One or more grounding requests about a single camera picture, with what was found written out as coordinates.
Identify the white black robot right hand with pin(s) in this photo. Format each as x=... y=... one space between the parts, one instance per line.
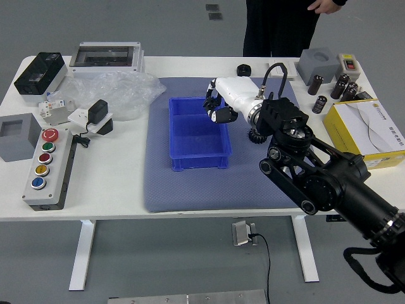
x=237 y=90

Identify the person's left hand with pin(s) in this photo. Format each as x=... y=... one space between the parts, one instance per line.
x=329 y=6

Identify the big black gear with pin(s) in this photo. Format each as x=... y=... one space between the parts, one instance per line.
x=254 y=137

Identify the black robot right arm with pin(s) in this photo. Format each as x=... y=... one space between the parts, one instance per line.
x=348 y=180

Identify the blue plastic box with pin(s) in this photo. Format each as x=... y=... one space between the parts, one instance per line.
x=196 y=149

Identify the yellow white carton box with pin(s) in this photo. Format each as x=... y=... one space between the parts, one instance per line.
x=373 y=126

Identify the grey distribution box clear lid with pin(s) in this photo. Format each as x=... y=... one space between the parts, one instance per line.
x=104 y=68

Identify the silver floor socket box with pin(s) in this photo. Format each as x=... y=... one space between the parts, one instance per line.
x=240 y=232

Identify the grey push-button control box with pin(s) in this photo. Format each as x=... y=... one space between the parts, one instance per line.
x=55 y=171

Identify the person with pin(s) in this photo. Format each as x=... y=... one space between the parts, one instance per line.
x=275 y=28

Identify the grey block with round hole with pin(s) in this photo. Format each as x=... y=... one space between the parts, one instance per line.
x=316 y=68

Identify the grey floor plate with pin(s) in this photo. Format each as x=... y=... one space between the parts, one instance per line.
x=215 y=16
x=212 y=7

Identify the small flat black part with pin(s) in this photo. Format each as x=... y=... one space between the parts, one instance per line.
x=364 y=95

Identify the blue-grey padded mat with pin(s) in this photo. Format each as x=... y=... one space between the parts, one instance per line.
x=196 y=190

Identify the clear plastic bag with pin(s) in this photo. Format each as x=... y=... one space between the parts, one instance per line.
x=126 y=92

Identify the black power adapter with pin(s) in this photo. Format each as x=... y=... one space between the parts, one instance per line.
x=97 y=111

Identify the black table control panel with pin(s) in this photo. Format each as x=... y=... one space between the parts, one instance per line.
x=330 y=218

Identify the white socket plate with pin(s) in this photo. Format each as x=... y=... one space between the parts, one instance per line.
x=77 y=116

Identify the white table leg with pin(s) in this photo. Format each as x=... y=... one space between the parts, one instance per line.
x=305 y=250
x=82 y=253

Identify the white circuit breaker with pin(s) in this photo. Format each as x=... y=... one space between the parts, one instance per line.
x=52 y=106

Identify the silver metal plate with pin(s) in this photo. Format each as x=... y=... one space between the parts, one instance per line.
x=186 y=298

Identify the grey block with square hole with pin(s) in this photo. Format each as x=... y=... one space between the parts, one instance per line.
x=16 y=147

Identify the white wall switch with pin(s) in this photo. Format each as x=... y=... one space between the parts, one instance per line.
x=291 y=71

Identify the beige switch box red button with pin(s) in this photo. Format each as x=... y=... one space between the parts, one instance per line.
x=348 y=61

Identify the black lidded enclosure box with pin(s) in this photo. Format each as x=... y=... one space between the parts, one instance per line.
x=38 y=76

